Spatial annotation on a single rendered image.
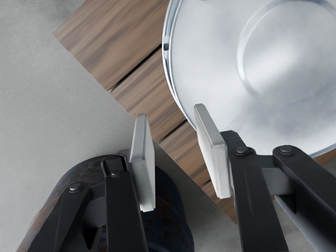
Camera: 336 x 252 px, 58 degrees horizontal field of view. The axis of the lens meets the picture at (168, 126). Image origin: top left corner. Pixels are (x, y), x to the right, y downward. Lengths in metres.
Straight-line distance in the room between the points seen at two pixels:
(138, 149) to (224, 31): 0.24
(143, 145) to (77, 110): 0.63
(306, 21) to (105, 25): 0.23
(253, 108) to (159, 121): 0.12
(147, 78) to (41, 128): 0.49
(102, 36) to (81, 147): 0.48
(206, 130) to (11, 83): 0.69
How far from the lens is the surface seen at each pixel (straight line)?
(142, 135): 0.17
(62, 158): 0.85
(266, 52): 0.38
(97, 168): 0.76
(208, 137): 0.16
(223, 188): 0.16
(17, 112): 0.83
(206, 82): 0.37
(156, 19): 0.38
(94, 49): 0.38
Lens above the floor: 0.72
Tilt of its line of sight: 68 degrees down
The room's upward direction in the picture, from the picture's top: 171 degrees clockwise
